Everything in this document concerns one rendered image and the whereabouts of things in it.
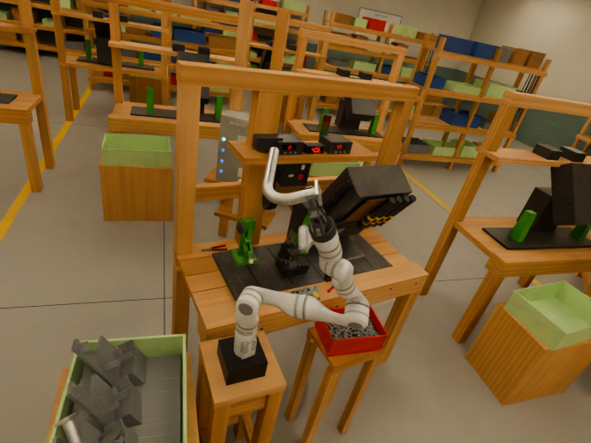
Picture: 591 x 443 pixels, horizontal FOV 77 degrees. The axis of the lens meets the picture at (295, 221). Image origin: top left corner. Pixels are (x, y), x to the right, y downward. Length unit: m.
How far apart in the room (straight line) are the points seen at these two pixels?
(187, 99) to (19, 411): 2.01
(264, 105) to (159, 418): 1.49
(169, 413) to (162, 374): 0.18
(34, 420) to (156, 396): 1.19
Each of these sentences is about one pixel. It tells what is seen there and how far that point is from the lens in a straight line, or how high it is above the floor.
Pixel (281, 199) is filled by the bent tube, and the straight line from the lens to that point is 0.95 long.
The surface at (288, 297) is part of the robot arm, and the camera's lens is 1.45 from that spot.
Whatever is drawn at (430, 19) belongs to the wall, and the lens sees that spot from 14.08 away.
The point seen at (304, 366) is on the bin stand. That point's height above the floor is 0.55.
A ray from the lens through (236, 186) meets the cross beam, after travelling 2.25.
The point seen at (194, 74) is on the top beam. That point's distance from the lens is 1.86.
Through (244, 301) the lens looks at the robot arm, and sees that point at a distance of 1.47.
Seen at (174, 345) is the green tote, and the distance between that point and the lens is 1.79.
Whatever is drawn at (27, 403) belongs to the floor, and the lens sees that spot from 2.87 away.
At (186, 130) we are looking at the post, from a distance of 1.93.
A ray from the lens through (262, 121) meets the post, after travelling 2.04.
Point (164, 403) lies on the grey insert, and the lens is 1.69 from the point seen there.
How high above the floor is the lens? 2.27
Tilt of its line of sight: 30 degrees down
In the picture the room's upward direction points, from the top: 12 degrees clockwise
